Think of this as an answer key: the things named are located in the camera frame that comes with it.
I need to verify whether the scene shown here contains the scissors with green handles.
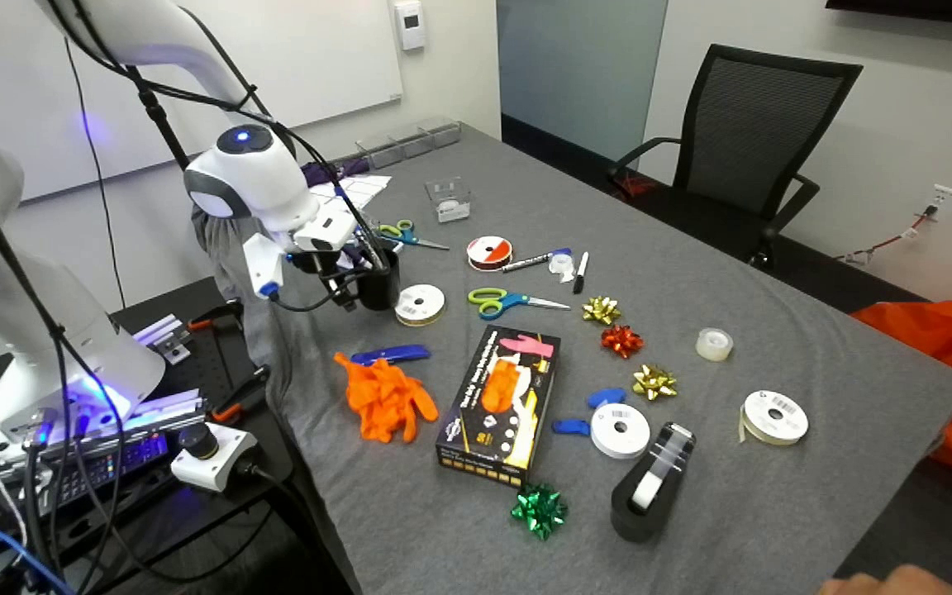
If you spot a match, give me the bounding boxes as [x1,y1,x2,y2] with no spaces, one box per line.
[466,284,573,325]

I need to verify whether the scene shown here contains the red gift bow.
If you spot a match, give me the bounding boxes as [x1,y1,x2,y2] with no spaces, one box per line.
[599,325,649,363]

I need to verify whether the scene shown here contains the black wall television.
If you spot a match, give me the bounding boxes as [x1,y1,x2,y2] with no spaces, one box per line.
[823,0,952,31]

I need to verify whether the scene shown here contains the small clear plastic box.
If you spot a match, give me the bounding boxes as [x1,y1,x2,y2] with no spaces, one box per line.
[422,179,476,228]

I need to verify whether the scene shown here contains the orange handled tool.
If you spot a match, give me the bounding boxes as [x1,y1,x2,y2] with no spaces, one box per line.
[207,371,277,429]

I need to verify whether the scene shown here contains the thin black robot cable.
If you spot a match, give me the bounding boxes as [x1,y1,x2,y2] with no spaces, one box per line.
[58,30,136,325]

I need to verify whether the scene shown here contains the black glove box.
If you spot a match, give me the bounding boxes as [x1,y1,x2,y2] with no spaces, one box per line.
[433,325,566,493]

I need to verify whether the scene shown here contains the scissors with green-blue handles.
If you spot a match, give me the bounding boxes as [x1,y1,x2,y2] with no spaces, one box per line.
[374,214,454,255]

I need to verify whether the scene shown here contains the orange gloves pile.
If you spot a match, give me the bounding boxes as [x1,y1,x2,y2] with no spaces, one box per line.
[329,349,444,450]

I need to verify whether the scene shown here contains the green gift bow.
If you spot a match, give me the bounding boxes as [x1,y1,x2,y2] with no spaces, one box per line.
[509,482,573,546]

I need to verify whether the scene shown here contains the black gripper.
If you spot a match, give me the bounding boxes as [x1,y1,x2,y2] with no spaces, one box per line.
[286,224,404,312]

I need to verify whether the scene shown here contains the bystander bare hand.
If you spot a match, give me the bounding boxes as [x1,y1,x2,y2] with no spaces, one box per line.
[820,561,952,595]

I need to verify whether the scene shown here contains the spool with orange ribbon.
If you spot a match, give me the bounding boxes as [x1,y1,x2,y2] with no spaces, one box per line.
[461,230,517,275]

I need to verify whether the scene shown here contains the white power strip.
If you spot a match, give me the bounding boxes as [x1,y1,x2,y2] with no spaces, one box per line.
[168,419,262,494]

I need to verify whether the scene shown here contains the purple cloth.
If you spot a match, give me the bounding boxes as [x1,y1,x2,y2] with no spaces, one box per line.
[298,154,376,190]

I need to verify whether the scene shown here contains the black robot cart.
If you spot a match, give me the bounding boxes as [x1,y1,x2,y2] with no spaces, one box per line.
[0,275,329,595]

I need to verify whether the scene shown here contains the blue utility knife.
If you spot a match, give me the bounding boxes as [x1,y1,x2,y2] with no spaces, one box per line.
[348,341,435,371]

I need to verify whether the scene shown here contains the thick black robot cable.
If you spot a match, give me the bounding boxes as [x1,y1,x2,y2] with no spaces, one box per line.
[123,60,200,175]

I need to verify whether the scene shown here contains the robot controller with blue light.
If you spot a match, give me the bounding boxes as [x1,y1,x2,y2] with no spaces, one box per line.
[0,372,219,523]

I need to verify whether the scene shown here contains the wall whiteboard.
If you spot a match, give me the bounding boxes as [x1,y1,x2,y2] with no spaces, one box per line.
[0,0,409,206]

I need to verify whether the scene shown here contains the clear tape roll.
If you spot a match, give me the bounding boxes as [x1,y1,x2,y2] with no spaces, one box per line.
[695,325,739,368]

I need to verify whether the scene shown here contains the blue plastic piece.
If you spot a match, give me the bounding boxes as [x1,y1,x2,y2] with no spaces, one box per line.
[586,383,632,413]
[548,413,595,441]

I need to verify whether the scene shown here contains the clear plastic organizer tray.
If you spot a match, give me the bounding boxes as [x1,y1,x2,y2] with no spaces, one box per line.
[357,117,468,171]

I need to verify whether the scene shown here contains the gold gift bow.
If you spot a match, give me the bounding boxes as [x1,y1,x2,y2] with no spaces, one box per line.
[581,294,623,329]
[627,363,681,405]

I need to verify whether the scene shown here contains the black tape dispenser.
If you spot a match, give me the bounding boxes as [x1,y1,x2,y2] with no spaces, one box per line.
[609,419,700,546]

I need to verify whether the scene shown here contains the black mesh office chair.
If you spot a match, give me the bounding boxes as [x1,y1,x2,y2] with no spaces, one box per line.
[610,44,867,275]

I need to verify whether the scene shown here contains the black marker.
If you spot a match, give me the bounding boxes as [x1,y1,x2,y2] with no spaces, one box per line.
[569,247,595,296]

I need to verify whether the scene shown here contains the white label sheets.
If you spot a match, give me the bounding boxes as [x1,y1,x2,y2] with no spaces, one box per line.
[304,168,397,224]

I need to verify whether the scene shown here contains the blue cable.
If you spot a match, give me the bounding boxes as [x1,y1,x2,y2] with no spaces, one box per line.
[0,493,72,595]

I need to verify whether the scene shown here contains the silver pen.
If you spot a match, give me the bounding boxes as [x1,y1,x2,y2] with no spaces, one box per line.
[498,252,556,278]

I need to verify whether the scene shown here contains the white wall thermostat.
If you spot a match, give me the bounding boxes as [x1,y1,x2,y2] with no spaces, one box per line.
[389,0,433,52]

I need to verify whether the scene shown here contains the orange plastic bag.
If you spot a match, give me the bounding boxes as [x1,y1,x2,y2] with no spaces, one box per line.
[854,296,952,482]

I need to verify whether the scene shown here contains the white spool with gold ribbon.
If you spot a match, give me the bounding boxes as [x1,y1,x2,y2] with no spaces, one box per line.
[738,386,814,450]

